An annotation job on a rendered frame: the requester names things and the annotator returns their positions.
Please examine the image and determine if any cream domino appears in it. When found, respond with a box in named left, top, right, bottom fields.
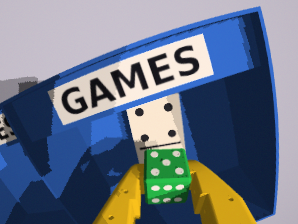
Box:
left=127, top=93, right=186, bottom=164

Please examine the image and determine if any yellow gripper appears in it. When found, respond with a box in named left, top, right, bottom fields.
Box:
left=92, top=160, right=257, bottom=224

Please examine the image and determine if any green die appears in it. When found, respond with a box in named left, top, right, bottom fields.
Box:
left=144, top=148, right=191, bottom=204

